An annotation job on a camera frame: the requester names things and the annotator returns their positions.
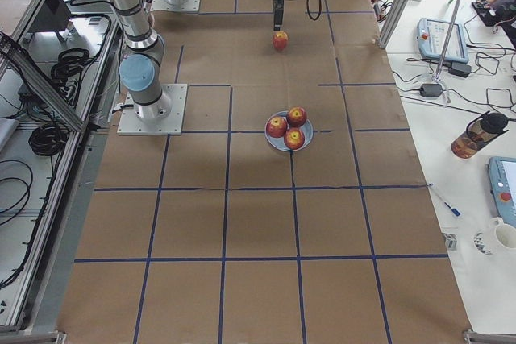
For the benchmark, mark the blue teach pendant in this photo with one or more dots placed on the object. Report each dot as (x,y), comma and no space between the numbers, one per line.
(501,171)
(432,34)

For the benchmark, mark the red apple on plate left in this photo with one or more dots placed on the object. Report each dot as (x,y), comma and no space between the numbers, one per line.
(296,116)

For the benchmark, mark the blue white pen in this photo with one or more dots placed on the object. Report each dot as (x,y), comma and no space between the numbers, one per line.
(447,203)

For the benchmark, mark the red apple on plate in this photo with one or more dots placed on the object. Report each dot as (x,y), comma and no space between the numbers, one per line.
(294,138)
(296,116)
(276,127)

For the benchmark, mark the black lidded drink cup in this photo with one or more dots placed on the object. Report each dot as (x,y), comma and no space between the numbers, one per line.
(479,133)

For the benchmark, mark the red apple on plate front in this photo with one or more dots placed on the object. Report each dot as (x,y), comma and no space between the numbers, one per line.
(294,138)

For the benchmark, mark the white mug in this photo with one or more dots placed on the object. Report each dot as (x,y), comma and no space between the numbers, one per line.
(501,237)

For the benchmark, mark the red apple on plate right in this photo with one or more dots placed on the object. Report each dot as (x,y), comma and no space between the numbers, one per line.
(276,127)

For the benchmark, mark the black power adapter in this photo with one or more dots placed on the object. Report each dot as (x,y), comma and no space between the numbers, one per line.
(430,90)

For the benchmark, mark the light blue plate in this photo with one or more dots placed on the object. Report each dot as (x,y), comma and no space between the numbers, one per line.
(283,136)

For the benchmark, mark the red yellow apple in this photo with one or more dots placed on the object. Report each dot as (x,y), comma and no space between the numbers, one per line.
(280,40)

